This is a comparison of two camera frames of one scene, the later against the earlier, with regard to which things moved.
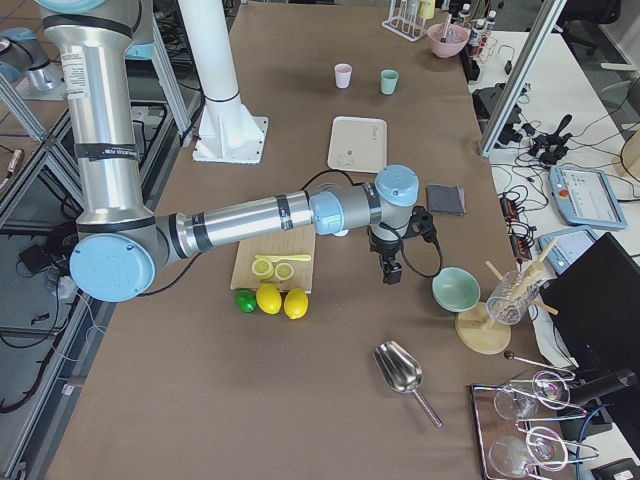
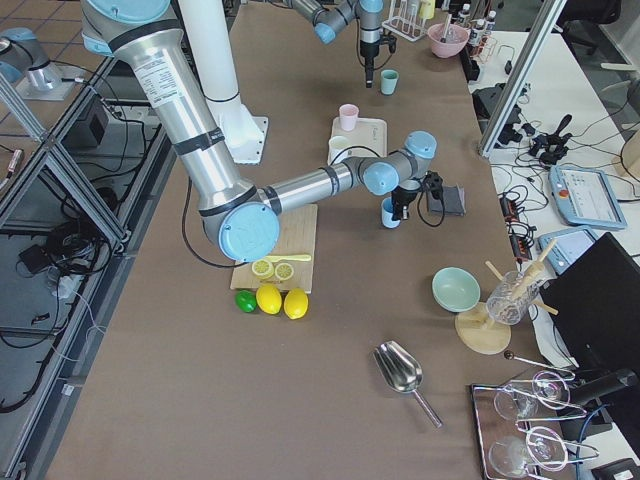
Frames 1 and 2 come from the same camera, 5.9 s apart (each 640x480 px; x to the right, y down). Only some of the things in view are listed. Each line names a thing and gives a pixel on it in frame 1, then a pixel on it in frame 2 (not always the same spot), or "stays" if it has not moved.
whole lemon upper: x=296 y=303 stays
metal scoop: x=402 y=372 stays
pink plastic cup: x=343 y=72 → x=348 y=116
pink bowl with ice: x=447 y=40 stays
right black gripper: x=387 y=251 → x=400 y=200
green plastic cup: x=388 y=81 stays
